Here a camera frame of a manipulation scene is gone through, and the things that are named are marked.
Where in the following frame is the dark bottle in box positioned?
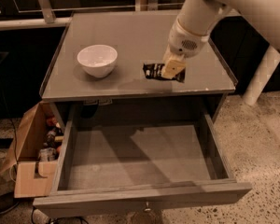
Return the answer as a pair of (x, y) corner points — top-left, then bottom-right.
(46, 127), (62, 147)

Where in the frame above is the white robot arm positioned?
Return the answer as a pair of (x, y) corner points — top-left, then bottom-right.
(161, 0), (280, 105)

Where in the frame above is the metal railing frame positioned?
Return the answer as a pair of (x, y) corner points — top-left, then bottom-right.
(0, 0), (280, 32)

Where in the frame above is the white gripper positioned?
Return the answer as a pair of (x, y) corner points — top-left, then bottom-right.
(161, 20), (209, 79)

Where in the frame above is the clear jar in box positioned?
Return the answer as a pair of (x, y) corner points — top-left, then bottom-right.
(38, 147), (57, 161)

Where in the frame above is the cardboard box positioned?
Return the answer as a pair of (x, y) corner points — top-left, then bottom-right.
(0, 102), (57, 198)

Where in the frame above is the metal drawer knob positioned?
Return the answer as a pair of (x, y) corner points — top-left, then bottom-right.
(144, 202), (152, 213)

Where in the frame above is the grey cabinet with counter top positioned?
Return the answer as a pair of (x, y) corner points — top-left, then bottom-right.
(41, 10), (236, 126)

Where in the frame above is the black rxbar chocolate wrapper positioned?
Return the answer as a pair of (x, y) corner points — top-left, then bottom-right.
(143, 63), (186, 83)

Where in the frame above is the open grey wooden drawer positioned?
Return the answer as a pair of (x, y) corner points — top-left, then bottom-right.
(34, 106), (252, 217)

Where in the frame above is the white ceramic bowl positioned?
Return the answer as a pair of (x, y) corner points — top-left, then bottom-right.
(77, 45), (118, 77)

